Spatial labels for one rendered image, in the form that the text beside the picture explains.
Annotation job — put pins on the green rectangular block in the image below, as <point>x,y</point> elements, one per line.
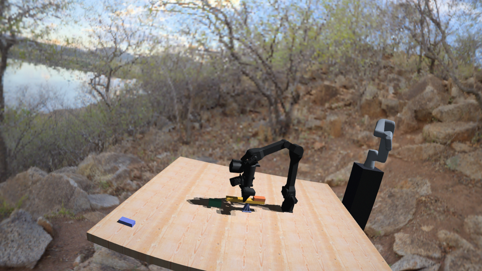
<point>215,202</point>

